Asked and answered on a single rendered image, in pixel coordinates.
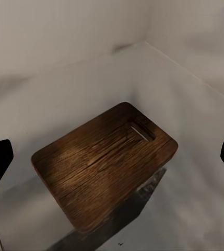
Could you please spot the cutting board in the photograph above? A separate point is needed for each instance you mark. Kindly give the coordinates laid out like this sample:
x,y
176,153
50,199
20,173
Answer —
x,y
90,170

